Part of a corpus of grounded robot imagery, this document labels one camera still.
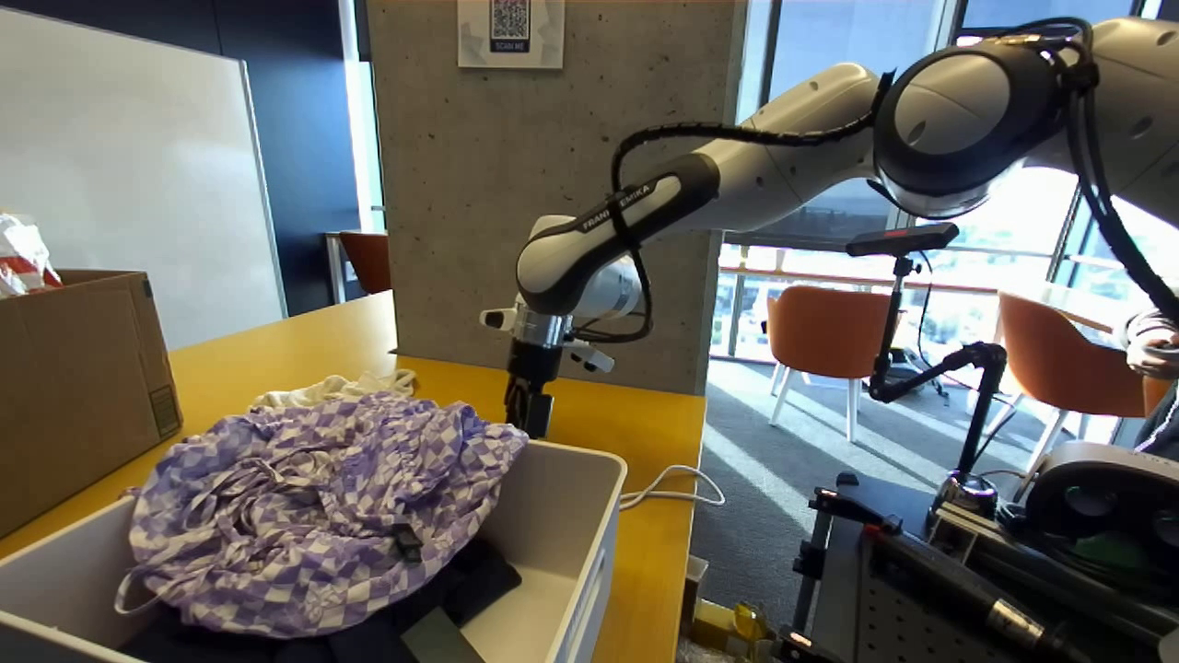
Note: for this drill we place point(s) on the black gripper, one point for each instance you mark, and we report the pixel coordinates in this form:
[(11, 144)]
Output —
[(529, 399)]

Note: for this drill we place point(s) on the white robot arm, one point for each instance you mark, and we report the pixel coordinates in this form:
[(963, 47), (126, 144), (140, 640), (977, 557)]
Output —
[(1067, 94)]

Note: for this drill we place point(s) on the white plastic basket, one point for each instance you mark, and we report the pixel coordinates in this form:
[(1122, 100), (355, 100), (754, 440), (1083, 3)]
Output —
[(553, 526)]

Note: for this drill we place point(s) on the beige crumpled cloth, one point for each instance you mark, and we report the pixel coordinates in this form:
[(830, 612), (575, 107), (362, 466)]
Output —
[(338, 387)]

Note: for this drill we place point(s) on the purple white checkered cloth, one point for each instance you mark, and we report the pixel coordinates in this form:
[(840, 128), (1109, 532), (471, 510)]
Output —
[(316, 516)]

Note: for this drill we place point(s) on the orange chair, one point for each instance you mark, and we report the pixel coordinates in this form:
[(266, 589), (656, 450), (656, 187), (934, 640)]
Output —
[(826, 333), (1057, 365)]

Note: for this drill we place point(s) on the white qr code sign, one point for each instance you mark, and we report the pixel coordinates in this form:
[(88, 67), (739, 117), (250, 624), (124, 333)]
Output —
[(508, 36)]

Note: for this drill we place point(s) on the brown cardboard box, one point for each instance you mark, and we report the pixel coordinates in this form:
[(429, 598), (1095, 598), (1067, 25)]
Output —
[(87, 386)]

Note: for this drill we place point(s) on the white whiteboard panel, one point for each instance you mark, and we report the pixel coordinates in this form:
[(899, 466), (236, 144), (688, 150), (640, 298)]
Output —
[(140, 158)]

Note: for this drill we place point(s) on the black stereo camera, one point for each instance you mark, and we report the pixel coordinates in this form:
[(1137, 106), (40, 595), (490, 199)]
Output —
[(904, 242)]

